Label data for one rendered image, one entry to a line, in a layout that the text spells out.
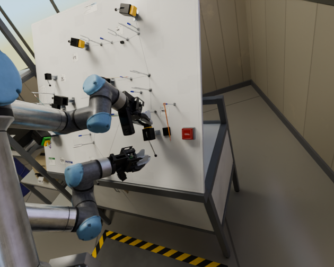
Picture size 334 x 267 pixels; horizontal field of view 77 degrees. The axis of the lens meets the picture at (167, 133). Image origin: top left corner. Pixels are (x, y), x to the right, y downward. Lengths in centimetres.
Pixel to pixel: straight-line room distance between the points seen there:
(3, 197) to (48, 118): 34
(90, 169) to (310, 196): 171
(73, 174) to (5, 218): 39
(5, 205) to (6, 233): 4
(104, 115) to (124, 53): 54
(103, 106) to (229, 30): 253
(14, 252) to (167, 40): 92
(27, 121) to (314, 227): 183
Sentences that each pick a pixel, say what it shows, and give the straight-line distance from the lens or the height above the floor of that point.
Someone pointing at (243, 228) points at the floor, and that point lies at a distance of 188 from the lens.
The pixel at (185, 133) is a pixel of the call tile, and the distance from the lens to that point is 94.
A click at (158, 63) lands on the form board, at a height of 137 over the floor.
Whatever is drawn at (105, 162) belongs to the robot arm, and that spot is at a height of 123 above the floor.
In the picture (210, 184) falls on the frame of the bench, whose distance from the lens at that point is 112.
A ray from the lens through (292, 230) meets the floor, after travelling 189.
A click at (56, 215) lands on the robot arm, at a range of 72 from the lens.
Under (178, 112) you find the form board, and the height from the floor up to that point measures 118.
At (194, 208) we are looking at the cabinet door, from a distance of 124.
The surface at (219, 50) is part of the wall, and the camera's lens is 310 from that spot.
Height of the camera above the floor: 170
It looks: 36 degrees down
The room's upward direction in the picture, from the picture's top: 23 degrees counter-clockwise
